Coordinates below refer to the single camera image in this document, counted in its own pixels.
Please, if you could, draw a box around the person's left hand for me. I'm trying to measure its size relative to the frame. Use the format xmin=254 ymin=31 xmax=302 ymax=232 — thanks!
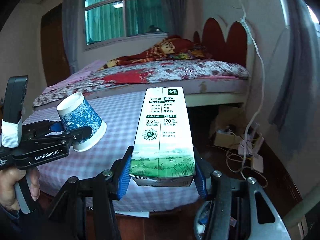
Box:
xmin=0 ymin=166 xmax=41 ymax=212

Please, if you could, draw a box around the cardboard box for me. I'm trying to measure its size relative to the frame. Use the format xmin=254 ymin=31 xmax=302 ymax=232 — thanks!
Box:
xmin=214 ymin=130 xmax=243 ymax=149

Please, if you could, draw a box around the white router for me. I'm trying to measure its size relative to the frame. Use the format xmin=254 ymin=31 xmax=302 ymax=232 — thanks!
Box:
xmin=238 ymin=127 xmax=264 ymax=173

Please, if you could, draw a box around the black trash bin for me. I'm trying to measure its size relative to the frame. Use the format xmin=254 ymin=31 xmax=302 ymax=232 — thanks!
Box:
xmin=193 ymin=201 xmax=215 ymax=240

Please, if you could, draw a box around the red heart headboard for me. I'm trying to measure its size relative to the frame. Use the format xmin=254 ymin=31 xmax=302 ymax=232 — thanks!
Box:
xmin=193 ymin=17 xmax=248 ymax=68

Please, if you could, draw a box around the red patterned blanket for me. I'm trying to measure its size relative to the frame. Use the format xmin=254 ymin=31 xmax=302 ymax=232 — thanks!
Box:
xmin=100 ymin=35 xmax=212 ymax=70

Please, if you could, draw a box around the pink checkered tablecloth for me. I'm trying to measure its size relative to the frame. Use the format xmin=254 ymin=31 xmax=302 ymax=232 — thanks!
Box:
xmin=38 ymin=92 xmax=199 ymax=212

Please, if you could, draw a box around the white hanging cable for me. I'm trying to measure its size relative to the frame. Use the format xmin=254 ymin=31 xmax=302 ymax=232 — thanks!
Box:
xmin=237 ymin=0 xmax=268 ymax=188

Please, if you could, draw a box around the blue patterned paper cup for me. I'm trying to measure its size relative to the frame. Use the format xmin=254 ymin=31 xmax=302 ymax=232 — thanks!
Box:
xmin=56 ymin=92 xmax=107 ymax=152

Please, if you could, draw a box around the window with green curtain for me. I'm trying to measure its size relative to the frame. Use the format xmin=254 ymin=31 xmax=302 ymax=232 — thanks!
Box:
xmin=84 ymin=0 xmax=168 ymax=46

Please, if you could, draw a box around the bed with floral sheet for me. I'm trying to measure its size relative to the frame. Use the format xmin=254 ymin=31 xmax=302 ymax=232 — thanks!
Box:
xmin=33 ymin=60 xmax=251 ymax=108

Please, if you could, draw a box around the pink folded sheet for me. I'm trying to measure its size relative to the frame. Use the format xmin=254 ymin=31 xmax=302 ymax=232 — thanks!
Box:
xmin=42 ymin=60 xmax=106 ymax=94

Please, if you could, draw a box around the green white milk carton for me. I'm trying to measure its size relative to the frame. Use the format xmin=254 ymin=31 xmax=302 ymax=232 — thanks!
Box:
xmin=129 ymin=87 xmax=195 ymax=187

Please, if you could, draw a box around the green white cabinet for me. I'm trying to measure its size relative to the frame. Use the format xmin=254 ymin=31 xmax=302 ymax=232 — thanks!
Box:
xmin=283 ymin=183 xmax=319 ymax=239

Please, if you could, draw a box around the grey curtain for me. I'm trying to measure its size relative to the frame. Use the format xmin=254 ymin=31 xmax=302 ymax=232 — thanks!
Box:
xmin=269 ymin=0 xmax=319 ymax=157

